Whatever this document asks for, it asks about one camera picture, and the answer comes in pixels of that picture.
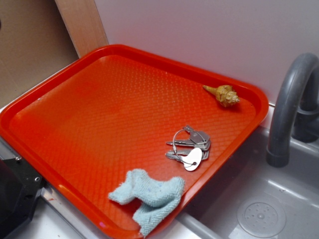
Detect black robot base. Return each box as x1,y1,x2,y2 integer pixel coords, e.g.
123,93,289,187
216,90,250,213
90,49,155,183
0,158,44,239

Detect tan conch seashell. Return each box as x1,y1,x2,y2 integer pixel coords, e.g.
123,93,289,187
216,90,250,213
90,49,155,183
203,85,240,108

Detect light blue cloth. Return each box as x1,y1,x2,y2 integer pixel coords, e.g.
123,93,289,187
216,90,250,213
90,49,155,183
108,169,185,237

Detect orange plastic tray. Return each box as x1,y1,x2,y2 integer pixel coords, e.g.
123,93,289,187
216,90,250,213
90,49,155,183
0,45,269,239

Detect grey plastic sink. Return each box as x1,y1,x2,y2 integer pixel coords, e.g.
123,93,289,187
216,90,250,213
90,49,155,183
4,125,319,239

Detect wooden board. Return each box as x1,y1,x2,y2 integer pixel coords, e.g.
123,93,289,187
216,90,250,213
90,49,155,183
55,0,109,58

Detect grey plastic faucet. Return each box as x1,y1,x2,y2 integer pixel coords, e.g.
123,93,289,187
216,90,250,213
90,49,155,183
266,53,319,167

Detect silver keys on ring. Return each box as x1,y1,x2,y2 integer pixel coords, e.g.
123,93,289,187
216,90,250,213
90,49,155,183
165,125,211,172

